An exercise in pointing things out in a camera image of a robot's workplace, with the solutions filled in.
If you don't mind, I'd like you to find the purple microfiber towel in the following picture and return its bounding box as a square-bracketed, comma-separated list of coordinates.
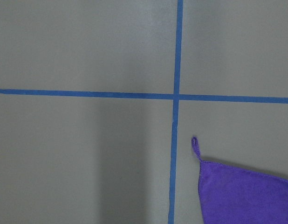
[192, 137, 288, 224]

